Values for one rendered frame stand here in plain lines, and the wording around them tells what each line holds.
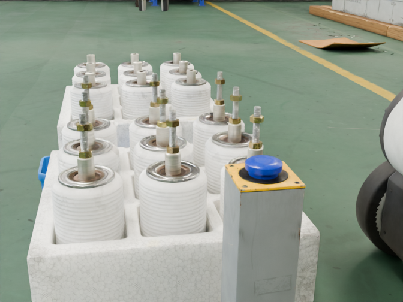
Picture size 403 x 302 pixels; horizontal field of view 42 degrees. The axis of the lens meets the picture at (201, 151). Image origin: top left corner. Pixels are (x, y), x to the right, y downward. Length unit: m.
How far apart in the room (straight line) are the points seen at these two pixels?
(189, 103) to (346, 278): 0.53
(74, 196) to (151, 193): 0.10
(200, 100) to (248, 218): 0.71
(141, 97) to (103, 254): 0.59
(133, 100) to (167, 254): 0.58
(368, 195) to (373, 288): 0.16
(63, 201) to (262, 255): 0.27
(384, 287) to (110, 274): 0.50
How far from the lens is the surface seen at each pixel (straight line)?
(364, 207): 1.00
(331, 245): 1.08
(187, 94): 1.22
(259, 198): 0.54
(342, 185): 1.36
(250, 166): 0.55
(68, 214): 0.71
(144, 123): 0.94
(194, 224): 0.72
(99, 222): 0.71
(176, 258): 0.70
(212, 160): 0.84
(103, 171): 0.73
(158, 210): 0.71
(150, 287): 0.72
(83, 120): 0.69
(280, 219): 0.56
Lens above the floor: 0.53
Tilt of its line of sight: 20 degrees down
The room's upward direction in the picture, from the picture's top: 1 degrees clockwise
